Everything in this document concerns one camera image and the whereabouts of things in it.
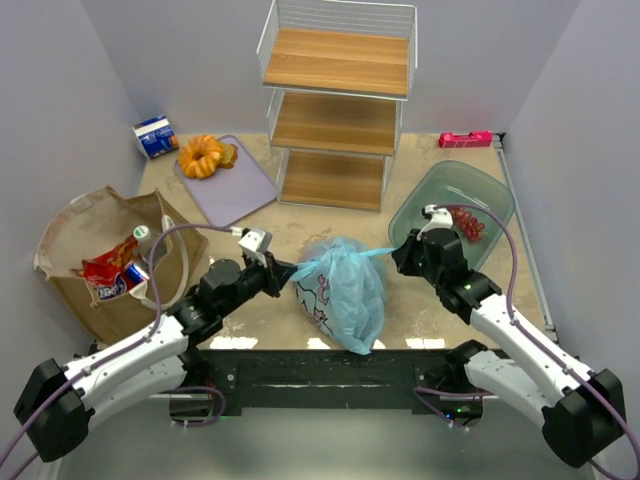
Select light blue plastic bag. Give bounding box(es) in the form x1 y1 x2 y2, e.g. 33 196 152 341
291 237 393 356

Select red candy bag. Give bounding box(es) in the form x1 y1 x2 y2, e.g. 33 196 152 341
80 235 137 300

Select black base frame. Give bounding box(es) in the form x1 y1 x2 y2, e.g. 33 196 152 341
169 340 485 425

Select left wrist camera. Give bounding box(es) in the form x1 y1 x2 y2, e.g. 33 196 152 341
231 226 272 267

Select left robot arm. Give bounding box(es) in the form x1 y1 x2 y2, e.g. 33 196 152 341
14 252 298 463

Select clear green food container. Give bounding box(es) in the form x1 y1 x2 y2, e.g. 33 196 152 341
388 160 515 270

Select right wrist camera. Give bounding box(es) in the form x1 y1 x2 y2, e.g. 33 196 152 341
416 204 453 240

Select blue white milk carton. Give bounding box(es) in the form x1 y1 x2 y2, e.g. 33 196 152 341
132 115 179 159

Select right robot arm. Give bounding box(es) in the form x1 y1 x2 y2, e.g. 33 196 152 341
391 228 629 468

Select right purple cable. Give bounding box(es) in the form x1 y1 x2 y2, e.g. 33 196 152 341
412 203 640 480

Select glazed bundt cake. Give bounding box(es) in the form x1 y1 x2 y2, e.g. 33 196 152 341
178 135 223 179

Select purple cable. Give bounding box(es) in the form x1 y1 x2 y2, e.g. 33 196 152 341
412 203 640 480
0 223 241 480

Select red bull can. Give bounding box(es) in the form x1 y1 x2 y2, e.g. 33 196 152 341
122 258 149 291

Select pink box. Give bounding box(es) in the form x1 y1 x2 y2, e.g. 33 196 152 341
438 130 493 149

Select bread slice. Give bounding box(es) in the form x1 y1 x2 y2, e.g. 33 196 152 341
218 143 238 169

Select red grape bunch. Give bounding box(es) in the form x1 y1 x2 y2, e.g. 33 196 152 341
448 207 485 243

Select green label water bottle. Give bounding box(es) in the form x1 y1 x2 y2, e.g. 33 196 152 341
133 225 166 264

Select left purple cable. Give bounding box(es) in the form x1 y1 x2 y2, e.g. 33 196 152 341
0 223 241 480

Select lavender cutting board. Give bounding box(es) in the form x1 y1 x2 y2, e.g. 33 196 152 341
174 135 277 227

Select white wire wooden shelf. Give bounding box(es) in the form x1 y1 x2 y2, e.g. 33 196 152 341
256 1 418 211

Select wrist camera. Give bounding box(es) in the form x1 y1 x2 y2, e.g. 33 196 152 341
231 226 272 267
416 204 453 240

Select brown paper grocery bag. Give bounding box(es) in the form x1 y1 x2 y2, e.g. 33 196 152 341
34 187 207 345

